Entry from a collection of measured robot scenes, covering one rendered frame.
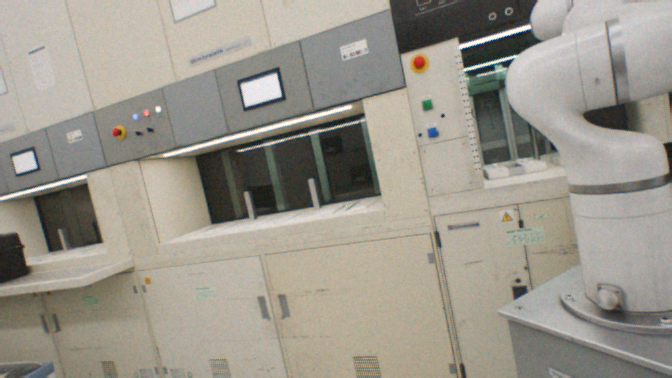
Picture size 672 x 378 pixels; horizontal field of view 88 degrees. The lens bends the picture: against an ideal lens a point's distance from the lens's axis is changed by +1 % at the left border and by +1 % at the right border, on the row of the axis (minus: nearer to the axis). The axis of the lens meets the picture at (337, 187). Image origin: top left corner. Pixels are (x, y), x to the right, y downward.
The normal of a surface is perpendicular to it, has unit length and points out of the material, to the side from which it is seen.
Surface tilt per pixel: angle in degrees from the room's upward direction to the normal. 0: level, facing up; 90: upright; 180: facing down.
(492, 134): 90
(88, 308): 90
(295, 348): 90
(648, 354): 0
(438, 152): 90
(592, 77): 107
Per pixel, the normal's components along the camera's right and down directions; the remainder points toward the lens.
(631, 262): -0.57, 0.18
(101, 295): -0.29, 0.14
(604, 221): -0.79, 0.21
